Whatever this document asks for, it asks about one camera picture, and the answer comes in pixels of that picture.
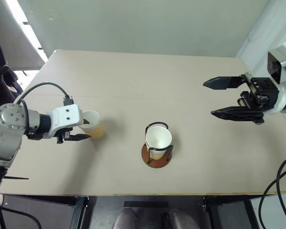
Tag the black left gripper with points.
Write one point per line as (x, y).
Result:
(64, 136)

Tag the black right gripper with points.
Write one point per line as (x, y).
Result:
(262, 91)

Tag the white paper cup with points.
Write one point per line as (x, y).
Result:
(95, 128)
(158, 138)

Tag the thin black stick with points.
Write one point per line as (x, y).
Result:
(16, 178)

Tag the black office chair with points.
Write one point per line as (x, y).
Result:
(2, 78)

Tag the dark rounded shape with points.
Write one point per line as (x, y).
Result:
(181, 220)
(125, 219)

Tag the grey slanted panel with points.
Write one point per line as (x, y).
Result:
(16, 43)

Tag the white cabinet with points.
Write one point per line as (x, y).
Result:
(278, 214)

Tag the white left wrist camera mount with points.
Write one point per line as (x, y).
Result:
(66, 114)

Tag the black table frame leg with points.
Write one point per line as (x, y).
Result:
(77, 212)
(208, 210)

